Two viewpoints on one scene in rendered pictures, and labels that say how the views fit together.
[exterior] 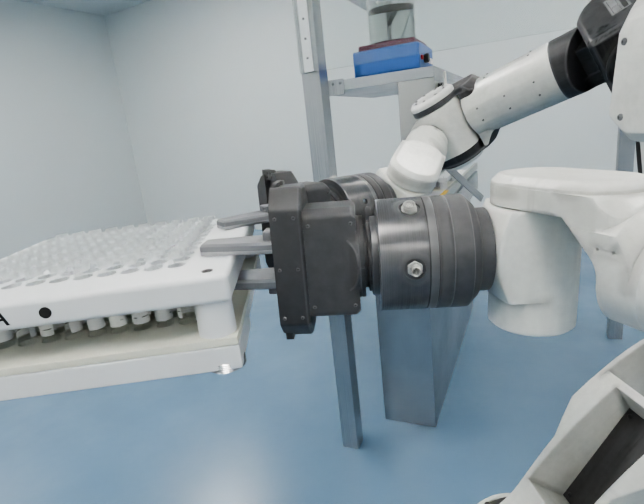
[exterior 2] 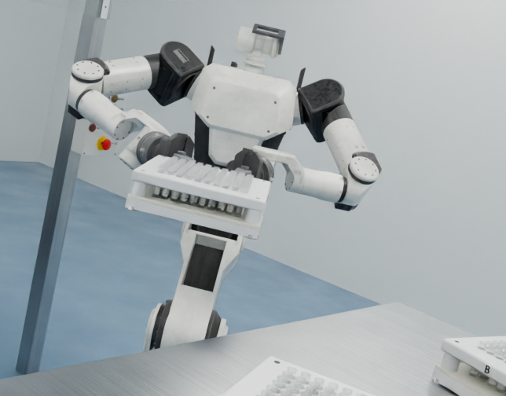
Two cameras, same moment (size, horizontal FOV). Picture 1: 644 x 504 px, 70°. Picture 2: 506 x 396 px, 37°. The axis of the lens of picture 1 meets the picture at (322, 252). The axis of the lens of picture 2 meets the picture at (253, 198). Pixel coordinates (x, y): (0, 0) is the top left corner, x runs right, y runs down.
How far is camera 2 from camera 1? 1.65 m
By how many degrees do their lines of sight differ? 84
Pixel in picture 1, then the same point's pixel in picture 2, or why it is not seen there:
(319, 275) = not seen: hidden behind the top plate
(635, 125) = (215, 122)
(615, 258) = (299, 174)
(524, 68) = (139, 70)
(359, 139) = not seen: outside the picture
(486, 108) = (115, 86)
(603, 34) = (185, 72)
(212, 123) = not seen: outside the picture
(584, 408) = (189, 246)
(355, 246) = (262, 172)
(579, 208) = (292, 162)
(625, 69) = (213, 98)
